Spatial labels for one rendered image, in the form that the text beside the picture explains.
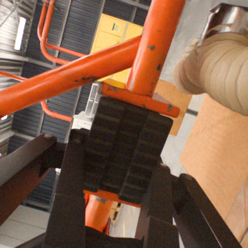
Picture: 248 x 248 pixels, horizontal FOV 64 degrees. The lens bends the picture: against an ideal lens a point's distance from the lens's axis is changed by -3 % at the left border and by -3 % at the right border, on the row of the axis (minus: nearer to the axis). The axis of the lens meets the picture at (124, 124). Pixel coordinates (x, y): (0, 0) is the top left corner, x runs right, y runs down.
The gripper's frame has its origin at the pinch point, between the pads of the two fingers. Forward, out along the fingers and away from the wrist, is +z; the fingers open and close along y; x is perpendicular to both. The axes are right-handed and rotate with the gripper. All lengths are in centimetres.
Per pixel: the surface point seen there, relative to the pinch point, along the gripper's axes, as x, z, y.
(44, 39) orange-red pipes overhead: 25, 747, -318
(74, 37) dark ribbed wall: 84, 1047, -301
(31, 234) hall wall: -931, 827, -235
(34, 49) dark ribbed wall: -31, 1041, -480
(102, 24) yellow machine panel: 128, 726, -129
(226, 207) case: -3.2, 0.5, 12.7
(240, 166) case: 1.2, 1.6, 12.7
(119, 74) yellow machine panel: -14, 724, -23
